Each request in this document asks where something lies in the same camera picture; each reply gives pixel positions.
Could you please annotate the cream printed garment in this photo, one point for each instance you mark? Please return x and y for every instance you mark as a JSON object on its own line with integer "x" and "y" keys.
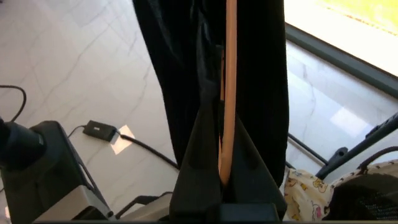
{"x": 304, "y": 196}

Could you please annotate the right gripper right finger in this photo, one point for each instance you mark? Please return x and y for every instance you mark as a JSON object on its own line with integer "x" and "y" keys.
{"x": 252, "y": 186}

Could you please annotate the white laundry basket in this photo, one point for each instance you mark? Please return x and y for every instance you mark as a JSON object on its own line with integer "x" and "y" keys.
{"x": 367, "y": 199}

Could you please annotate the black garment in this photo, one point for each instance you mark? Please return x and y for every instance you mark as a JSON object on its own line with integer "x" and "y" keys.
{"x": 180, "y": 62}

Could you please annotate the window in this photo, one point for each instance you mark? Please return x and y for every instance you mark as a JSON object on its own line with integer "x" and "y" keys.
{"x": 342, "y": 59}

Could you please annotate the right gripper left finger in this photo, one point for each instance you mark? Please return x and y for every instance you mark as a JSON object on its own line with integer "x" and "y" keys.
{"x": 196, "y": 186}

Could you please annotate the black clothes rack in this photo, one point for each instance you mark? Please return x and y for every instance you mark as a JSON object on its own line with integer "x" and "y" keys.
{"x": 357, "y": 146}

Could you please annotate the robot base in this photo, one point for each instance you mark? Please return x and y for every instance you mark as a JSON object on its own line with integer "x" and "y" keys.
{"x": 46, "y": 174}

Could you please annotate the pink clothes hanger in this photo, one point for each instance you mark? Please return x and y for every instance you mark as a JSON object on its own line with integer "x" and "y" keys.
{"x": 231, "y": 93}

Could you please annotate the black power adapter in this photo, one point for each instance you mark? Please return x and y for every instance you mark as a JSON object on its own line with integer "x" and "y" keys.
{"x": 99, "y": 130}

